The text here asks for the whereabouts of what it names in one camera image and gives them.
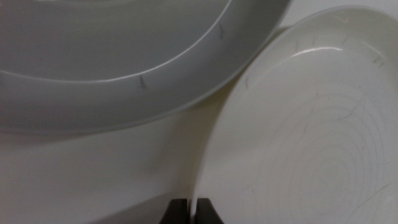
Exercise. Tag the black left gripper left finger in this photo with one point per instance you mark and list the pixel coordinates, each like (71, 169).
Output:
(175, 213)

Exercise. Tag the white shallow bowl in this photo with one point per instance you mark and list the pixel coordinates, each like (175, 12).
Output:
(311, 140)

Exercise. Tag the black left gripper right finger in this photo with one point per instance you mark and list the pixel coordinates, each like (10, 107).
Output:
(206, 213)

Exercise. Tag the grey shallow bowl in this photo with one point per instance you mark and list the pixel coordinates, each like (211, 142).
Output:
(124, 102)

